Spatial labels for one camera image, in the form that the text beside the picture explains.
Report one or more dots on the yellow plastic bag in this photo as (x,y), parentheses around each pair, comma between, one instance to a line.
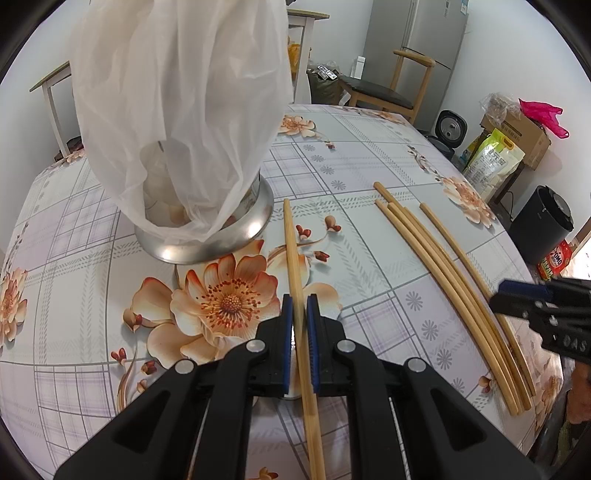
(293,55)

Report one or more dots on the bag-lined metal holder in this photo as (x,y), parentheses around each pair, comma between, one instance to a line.
(184,92)

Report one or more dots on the clear plastic bag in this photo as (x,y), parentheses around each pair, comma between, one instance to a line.
(496,104)

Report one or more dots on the yellow-green rice bag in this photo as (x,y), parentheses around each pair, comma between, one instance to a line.
(491,161)

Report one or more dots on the red packet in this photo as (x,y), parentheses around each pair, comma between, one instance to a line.
(556,265)

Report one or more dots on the black rice cooker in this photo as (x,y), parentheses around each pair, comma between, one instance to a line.
(445,134)

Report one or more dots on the black bin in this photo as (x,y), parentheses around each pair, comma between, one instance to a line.
(542,226)

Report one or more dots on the cardboard box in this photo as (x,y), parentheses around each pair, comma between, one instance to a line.
(526,134)

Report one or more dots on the pink plastic bag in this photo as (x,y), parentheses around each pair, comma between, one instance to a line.
(542,113)

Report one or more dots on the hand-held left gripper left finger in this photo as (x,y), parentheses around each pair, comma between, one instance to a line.
(286,341)

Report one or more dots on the dark bag of packets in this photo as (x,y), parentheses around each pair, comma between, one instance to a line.
(323,85)

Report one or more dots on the person's right forearm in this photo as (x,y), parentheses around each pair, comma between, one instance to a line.
(582,392)

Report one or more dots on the grey refrigerator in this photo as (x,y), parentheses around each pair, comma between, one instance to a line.
(415,32)

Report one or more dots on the white bottle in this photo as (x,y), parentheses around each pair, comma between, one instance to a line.
(360,67)

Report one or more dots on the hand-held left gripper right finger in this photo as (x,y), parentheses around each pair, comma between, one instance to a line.
(313,341)

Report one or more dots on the white-legged desk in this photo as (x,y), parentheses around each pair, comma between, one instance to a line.
(51,81)

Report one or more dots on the wooden chair with dark seat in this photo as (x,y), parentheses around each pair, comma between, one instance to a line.
(374,90)

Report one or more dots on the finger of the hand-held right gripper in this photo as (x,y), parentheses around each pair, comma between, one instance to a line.
(512,309)
(521,290)

